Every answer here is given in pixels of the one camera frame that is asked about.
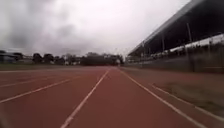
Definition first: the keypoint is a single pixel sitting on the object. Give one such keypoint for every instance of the red running track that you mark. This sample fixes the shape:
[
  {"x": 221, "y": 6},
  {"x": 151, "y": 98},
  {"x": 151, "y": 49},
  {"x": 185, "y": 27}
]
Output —
[{"x": 110, "y": 100}]

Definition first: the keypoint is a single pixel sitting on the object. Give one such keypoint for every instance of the row of distant trees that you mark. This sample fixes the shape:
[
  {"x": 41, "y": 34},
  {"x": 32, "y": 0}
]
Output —
[{"x": 66, "y": 59}]

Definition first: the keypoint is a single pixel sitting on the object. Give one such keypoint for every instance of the white painted lane lines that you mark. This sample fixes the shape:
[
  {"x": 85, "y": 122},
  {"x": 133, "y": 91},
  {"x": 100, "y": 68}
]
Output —
[{"x": 83, "y": 101}]

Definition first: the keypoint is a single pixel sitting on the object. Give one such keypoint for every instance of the roofed grandstand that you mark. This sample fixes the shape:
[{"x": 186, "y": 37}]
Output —
[{"x": 190, "y": 40}]

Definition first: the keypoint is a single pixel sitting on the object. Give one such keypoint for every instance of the grass strip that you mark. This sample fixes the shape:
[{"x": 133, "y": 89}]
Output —
[{"x": 196, "y": 88}]

